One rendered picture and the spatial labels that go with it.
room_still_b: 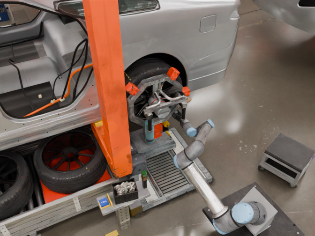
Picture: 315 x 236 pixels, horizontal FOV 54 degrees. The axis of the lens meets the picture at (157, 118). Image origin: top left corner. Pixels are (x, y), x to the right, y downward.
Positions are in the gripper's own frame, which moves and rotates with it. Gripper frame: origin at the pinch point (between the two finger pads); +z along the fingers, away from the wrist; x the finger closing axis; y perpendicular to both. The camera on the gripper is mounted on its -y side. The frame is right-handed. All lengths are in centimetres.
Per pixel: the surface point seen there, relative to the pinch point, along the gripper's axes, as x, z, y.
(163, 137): -34.3, 4.5, 24.2
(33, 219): -132, -38, -86
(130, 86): 1, -5, -66
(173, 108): 3.3, -6.2, -6.9
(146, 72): 18, 2, -56
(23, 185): -119, -14, -98
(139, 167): -57, -32, -17
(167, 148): -40, -5, 30
